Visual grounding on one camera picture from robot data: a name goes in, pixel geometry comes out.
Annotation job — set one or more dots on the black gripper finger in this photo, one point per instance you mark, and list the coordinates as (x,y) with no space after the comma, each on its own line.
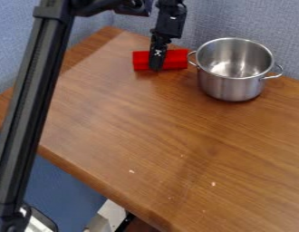
(157,51)

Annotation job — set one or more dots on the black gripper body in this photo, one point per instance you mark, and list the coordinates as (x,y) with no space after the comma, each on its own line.
(170,20)

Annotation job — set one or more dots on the red cloth block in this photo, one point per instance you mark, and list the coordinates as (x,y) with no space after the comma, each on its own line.
(176,60)

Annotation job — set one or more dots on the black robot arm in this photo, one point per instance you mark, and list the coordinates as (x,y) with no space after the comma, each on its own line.
(36,84)

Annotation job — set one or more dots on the stainless steel metal pot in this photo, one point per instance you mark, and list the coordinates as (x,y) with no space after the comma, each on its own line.
(233,68)

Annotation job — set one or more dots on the white equipment under table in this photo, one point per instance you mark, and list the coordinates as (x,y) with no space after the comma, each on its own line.
(106,219)

